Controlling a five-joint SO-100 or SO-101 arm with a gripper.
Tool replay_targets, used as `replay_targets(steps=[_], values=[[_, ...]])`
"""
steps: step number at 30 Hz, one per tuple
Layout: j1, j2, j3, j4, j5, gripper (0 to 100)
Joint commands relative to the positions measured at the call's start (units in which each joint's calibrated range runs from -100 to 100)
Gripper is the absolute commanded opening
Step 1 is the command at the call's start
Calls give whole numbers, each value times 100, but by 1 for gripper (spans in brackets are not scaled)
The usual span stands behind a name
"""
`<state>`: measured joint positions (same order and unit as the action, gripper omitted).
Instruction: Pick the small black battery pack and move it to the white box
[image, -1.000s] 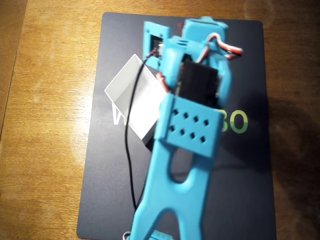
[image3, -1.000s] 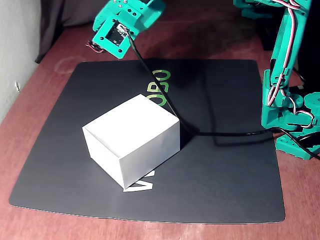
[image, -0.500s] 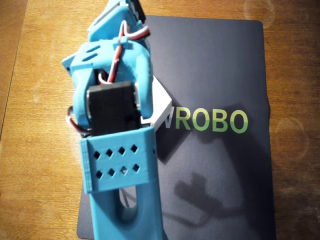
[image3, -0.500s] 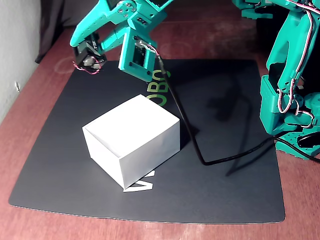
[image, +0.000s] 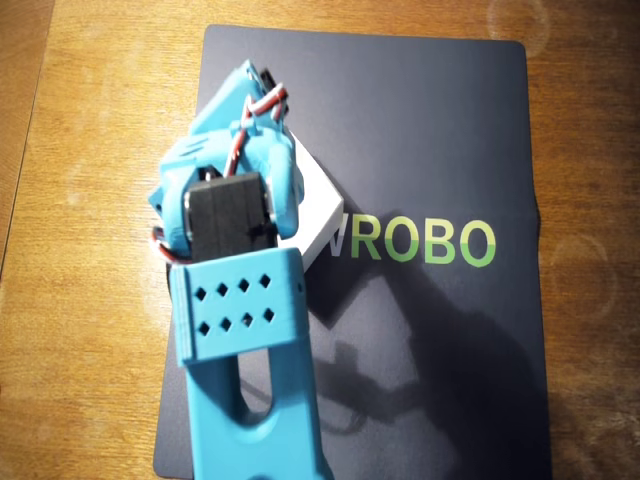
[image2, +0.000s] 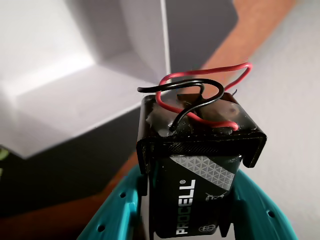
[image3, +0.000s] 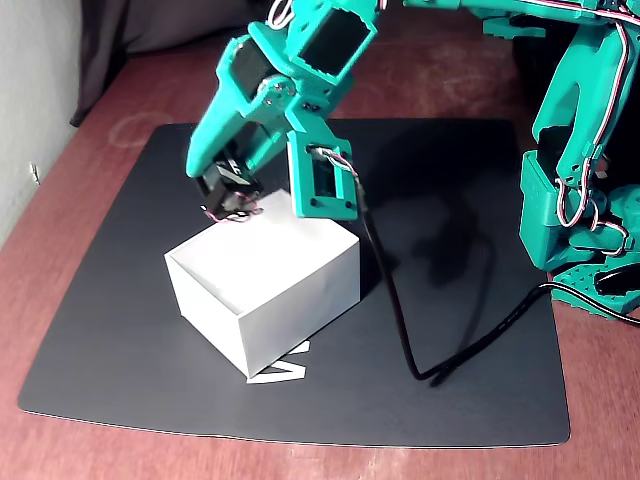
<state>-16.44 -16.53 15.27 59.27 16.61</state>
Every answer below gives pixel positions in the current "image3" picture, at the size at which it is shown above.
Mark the black mat with logo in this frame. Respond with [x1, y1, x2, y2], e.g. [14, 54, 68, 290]
[17, 118, 572, 449]

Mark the teal robot base plate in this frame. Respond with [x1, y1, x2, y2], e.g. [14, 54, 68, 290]
[549, 257, 640, 321]

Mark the white red arm servo wire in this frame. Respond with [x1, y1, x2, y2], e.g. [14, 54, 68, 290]
[552, 0, 640, 254]

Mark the dark grey cloth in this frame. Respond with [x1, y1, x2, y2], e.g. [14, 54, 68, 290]
[68, 0, 274, 129]

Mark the teal gripper black servo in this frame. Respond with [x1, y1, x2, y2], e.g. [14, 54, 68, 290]
[187, 34, 335, 177]

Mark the white red gripper servo wire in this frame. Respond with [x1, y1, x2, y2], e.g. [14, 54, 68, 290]
[267, 0, 296, 29]

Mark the black camera cable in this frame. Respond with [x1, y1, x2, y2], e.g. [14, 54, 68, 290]
[355, 179, 640, 389]

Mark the white open box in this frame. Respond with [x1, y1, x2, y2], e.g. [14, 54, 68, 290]
[163, 187, 362, 380]

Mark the small black battery pack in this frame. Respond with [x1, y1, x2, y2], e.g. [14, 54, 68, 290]
[194, 149, 266, 225]

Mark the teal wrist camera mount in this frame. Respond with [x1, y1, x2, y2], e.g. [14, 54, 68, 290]
[287, 124, 360, 222]

